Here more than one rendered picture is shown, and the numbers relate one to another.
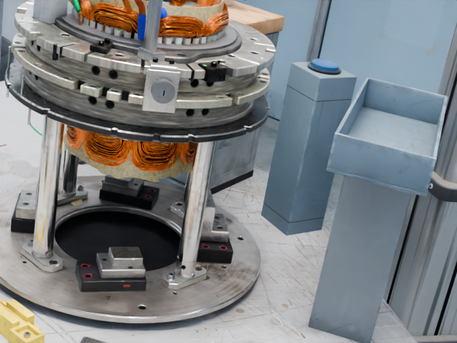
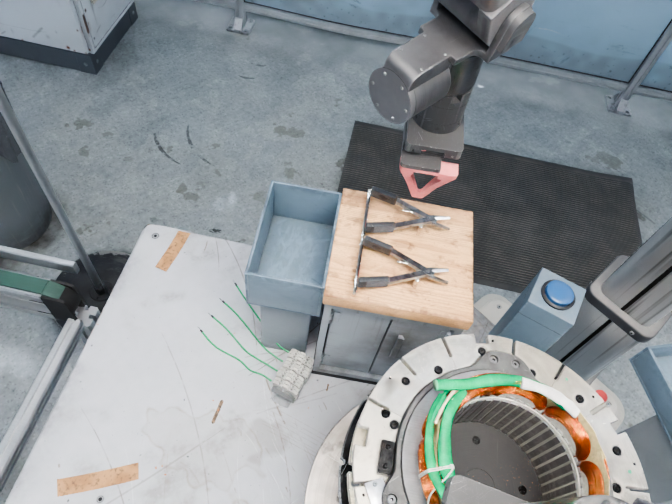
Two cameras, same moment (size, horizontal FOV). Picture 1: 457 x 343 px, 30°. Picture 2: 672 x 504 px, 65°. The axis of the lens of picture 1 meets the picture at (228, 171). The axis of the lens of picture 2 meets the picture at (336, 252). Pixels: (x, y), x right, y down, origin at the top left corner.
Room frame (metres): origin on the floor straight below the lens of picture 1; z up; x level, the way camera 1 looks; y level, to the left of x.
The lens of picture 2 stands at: (1.01, 0.39, 1.66)
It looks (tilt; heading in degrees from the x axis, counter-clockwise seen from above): 56 degrees down; 329
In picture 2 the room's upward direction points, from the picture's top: 11 degrees clockwise
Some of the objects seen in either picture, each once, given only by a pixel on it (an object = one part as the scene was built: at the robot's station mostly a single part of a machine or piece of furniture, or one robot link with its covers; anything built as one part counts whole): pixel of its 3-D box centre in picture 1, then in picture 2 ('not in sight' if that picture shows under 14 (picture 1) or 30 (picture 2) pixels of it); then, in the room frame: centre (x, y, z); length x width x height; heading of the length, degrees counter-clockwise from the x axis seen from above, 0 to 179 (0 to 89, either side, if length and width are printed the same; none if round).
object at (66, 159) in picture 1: (73, 132); not in sight; (1.11, 0.23, 0.91); 0.02 x 0.02 x 0.21
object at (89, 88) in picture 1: (93, 89); not in sight; (0.88, 0.16, 1.06); 0.02 x 0.02 x 0.01; 78
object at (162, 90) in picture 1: (163, 91); not in sight; (0.86, 0.08, 1.08); 0.03 x 0.01 x 0.03; 105
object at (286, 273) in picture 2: not in sight; (292, 281); (1.41, 0.22, 0.92); 0.17 x 0.11 x 0.28; 149
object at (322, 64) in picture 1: (325, 64); (559, 292); (1.21, -0.11, 1.04); 0.04 x 0.04 x 0.01
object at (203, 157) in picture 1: (195, 206); not in sight; (0.95, 0.03, 0.91); 0.02 x 0.02 x 0.21
